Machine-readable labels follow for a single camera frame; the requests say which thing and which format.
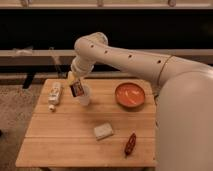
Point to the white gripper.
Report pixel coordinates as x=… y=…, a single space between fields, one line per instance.
x=80 y=67

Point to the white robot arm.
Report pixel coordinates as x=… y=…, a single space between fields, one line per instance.
x=184 y=113

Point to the white tube bottle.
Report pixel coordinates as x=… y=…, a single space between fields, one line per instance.
x=54 y=95

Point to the wooden table board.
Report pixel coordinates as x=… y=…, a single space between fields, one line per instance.
x=65 y=138

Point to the white sponge block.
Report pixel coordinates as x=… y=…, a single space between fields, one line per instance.
x=103 y=131

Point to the orange bowl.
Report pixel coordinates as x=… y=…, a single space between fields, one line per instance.
x=129 y=95

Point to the grey metal rail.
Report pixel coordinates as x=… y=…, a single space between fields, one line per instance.
x=46 y=57

